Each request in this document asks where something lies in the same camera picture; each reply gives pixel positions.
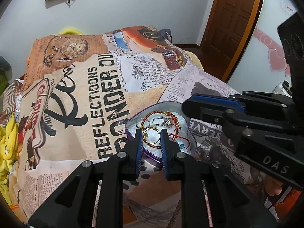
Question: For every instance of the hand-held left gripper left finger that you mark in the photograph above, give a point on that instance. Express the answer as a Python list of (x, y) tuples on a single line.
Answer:
[(138, 152)]

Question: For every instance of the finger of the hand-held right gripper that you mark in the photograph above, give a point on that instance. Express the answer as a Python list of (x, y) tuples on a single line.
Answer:
[(201, 110), (213, 99)]

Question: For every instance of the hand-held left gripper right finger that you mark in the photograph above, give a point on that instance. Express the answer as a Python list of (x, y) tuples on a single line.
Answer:
[(164, 152)]

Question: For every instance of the purple heart-shaped tin box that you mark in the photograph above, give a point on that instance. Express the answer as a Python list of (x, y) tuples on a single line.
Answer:
[(182, 152)]

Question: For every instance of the printed newspaper pattern blanket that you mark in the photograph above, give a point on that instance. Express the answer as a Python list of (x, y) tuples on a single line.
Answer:
[(95, 87)]

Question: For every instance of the blue grey bag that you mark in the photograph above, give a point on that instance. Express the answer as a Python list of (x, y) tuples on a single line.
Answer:
[(166, 35)]

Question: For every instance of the white sliding wardrobe door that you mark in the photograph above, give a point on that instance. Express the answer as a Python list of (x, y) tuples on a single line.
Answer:
[(268, 40)]

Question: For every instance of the brown wooden door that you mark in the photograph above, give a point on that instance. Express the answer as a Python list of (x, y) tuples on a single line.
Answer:
[(235, 14)]

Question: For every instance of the red white sticker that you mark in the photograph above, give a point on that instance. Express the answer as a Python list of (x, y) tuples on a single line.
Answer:
[(288, 6)]

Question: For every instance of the yellow cloth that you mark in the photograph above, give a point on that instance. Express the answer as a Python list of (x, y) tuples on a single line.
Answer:
[(7, 147)]

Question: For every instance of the yellow plush item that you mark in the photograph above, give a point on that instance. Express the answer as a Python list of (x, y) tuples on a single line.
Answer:
[(68, 31)]

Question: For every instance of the striped bedding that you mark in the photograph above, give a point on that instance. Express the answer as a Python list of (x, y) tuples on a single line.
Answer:
[(10, 95)]

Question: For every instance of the green printed cloth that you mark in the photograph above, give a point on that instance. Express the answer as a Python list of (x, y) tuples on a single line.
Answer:
[(3, 84)]

